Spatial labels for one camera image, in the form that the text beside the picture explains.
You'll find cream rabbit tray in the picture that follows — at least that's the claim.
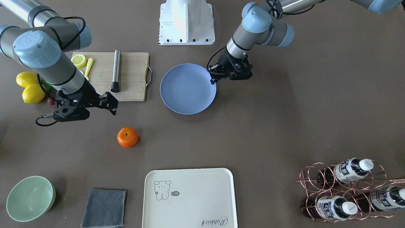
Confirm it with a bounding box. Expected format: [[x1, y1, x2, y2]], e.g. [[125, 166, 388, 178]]
[[142, 168, 238, 228]]

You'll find blue round plate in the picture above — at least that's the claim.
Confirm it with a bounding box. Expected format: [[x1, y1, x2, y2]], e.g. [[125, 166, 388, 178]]
[[160, 63, 217, 115]]

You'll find green bowl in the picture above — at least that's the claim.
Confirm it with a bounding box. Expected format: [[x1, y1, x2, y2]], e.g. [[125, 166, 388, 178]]
[[6, 176, 56, 222]]

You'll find yellow plastic knife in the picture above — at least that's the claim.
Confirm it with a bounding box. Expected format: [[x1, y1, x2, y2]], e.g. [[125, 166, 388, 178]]
[[84, 58, 94, 81]]

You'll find wooden cutting board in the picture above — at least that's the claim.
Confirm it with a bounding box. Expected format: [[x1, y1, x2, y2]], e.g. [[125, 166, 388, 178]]
[[72, 51, 150, 102]]

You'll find bottle top of rack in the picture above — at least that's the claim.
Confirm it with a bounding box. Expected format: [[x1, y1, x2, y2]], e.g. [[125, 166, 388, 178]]
[[317, 158, 374, 187]]

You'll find yellow lemon upper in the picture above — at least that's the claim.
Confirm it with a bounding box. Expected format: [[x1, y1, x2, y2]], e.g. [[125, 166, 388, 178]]
[[16, 71, 38, 88]]

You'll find grey folded cloth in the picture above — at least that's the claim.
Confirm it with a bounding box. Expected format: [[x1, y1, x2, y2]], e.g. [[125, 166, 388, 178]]
[[80, 188, 127, 228]]

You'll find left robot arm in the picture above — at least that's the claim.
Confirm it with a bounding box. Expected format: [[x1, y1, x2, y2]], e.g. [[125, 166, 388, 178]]
[[206, 0, 321, 84]]

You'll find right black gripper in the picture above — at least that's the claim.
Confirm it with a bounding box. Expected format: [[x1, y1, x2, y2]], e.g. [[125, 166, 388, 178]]
[[52, 79, 118, 122]]

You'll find lemon half upper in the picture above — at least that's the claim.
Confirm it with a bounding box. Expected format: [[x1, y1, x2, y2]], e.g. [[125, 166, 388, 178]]
[[71, 54, 87, 69]]

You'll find bottle lower rack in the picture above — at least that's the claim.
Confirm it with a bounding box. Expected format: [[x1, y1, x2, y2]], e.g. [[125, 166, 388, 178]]
[[301, 196, 358, 222], [354, 186, 405, 212]]

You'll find steel muddler black tip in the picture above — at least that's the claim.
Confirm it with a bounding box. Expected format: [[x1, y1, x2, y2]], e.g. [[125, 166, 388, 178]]
[[110, 49, 121, 93]]

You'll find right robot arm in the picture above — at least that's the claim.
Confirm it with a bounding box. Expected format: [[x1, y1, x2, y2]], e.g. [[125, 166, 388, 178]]
[[1, 0, 118, 122]]

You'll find yellow lemon lower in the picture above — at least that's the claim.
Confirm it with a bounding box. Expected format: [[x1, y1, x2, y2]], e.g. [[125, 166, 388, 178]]
[[22, 84, 46, 104]]

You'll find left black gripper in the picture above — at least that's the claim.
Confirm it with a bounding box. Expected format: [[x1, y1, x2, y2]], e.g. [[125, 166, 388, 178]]
[[210, 47, 252, 85]]

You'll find orange mandarin fruit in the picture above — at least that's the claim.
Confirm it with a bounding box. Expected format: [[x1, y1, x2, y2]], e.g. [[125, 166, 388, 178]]
[[117, 127, 139, 148]]

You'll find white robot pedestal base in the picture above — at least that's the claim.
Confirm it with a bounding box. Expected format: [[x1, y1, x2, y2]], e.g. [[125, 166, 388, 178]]
[[158, 0, 215, 45]]

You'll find yellow lemon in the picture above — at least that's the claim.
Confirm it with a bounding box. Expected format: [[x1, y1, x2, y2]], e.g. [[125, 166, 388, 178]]
[[16, 71, 38, 88], [22, 84, 46, 104]]

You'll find copper wire bottle rack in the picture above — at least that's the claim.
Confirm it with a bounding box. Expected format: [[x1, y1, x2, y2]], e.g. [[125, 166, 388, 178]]
[[298, 159, 404, 223]]

